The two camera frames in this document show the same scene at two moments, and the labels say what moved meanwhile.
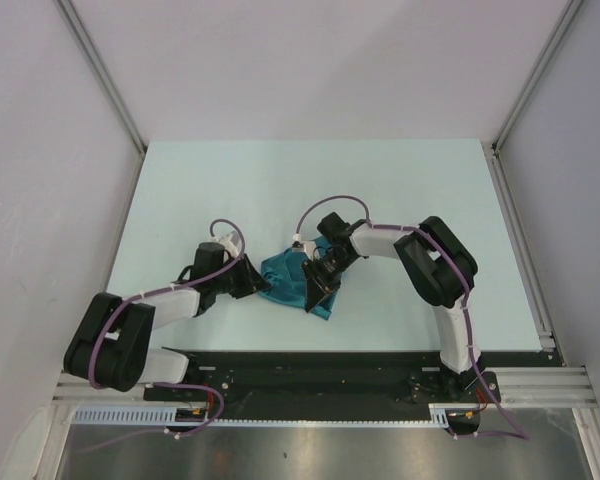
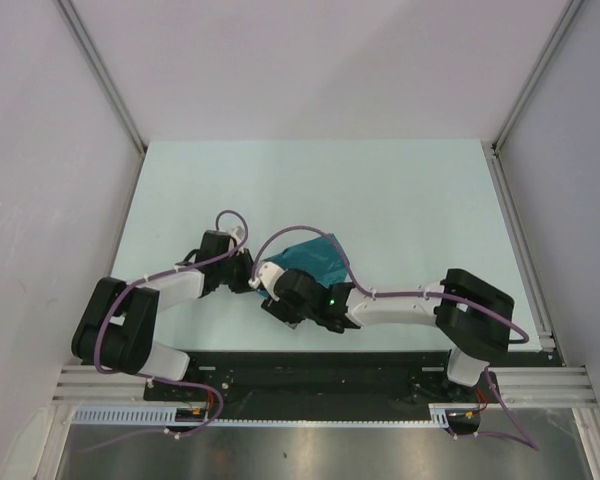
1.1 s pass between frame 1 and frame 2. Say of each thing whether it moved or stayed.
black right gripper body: moved
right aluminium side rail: stayed
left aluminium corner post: stayed
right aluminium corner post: stayed
